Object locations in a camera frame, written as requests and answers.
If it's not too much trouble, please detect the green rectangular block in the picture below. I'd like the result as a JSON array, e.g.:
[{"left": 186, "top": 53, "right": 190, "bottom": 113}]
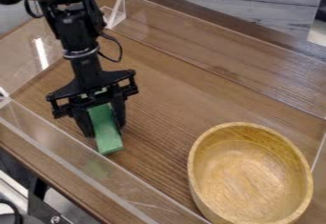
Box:
[{"left": 88, "top": 104, "right": 123, "bottom": 155}]

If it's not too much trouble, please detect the clear acrylic front wall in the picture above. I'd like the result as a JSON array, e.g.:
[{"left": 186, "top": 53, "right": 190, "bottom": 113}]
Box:
[{"left": 0, "top": 97, "right": 208, "bottom": 224}]

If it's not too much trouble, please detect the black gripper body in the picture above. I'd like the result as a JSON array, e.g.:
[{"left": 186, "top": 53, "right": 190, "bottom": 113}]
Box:
[{"left": 45, "top": 52, "right": 139, "bottom": 118}]

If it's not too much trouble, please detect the clear acrylic corner bracket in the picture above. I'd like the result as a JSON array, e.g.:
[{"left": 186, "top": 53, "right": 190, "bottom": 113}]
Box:
[{"left": 100, "top": 0, "right": 126, "bottom": 30}]

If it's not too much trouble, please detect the black floor cable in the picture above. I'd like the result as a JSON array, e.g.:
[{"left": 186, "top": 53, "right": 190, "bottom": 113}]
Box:
[{"left": 0, "top": 198, "right": 24, "bottom": 224}]

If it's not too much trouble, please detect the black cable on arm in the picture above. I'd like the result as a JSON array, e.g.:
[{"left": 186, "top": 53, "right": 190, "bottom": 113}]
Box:
[{"left": 98, "top": 31, "right": 124, "bottom": 64}]

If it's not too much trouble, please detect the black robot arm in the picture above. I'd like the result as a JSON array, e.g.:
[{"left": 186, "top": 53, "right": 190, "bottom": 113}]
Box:
[{"left": 0, "top": 0, "right": 138, "bottom": 137}]

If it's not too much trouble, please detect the brown wooden bowl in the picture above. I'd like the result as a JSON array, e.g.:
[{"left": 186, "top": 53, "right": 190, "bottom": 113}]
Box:
[{"left": 187, "top": 122, "right": 313, "bottom": 224}]

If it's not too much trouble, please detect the black table leg bracket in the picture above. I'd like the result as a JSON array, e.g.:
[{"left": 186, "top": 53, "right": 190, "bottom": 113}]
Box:
[{"left": 27, "top": 177, "right": 72, "bottom": 224}]

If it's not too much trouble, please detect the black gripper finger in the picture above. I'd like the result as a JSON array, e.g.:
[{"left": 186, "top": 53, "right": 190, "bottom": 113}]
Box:
[
  {"left": 111, "top": 92, "right": 126, "bottom": 128},
  {"left": 71, "top": 104, "right": 95, "bottom": 138}
]

